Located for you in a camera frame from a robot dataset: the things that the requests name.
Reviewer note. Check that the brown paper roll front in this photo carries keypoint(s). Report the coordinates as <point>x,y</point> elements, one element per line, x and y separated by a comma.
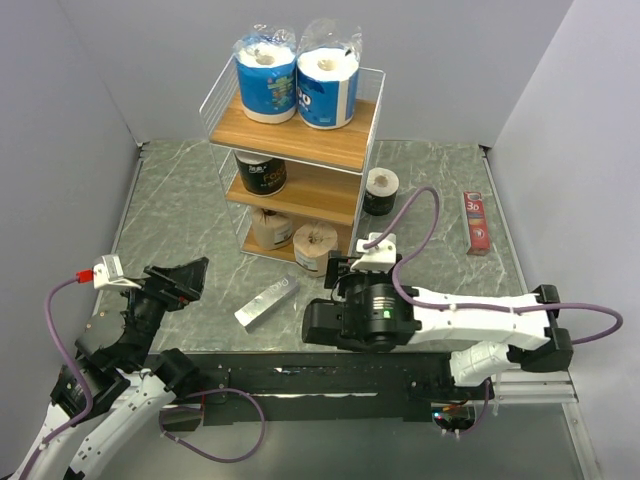
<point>271,229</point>

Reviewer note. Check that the silver toothpaste box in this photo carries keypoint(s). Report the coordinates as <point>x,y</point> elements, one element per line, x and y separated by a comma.
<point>263,304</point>

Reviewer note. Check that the red toothpaste box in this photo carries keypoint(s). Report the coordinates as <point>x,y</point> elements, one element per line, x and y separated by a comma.
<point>476,225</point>

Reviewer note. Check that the white wire wooden shelf rack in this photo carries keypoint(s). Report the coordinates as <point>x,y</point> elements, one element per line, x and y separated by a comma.
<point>326,169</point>

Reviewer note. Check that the blue paper towel roll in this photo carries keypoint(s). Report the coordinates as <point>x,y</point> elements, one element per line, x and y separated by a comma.
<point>265,60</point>
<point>327,69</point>

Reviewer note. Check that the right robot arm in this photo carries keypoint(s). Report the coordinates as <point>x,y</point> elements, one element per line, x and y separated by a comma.
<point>520,333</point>

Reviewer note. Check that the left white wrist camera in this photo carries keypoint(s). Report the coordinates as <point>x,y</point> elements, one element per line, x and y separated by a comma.
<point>107,275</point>

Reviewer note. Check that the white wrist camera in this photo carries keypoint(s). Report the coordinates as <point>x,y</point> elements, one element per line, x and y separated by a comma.
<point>107,275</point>
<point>377,252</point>

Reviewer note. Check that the brown paper roll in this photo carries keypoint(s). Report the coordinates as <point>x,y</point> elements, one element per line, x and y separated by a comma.
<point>271,229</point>
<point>312,243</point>

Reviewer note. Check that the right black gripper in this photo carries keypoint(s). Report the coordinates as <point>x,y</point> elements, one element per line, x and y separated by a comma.
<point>339,264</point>

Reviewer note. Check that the black paper towel roll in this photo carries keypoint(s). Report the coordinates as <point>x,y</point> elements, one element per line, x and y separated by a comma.
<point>261,175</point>
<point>380,192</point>

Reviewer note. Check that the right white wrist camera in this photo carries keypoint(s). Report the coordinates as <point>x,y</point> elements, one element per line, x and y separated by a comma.
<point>377,252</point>

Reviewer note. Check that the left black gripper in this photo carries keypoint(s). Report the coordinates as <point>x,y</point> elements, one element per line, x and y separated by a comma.
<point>174,293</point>

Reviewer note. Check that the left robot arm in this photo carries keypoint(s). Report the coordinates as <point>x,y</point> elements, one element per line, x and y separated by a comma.
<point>111,386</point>

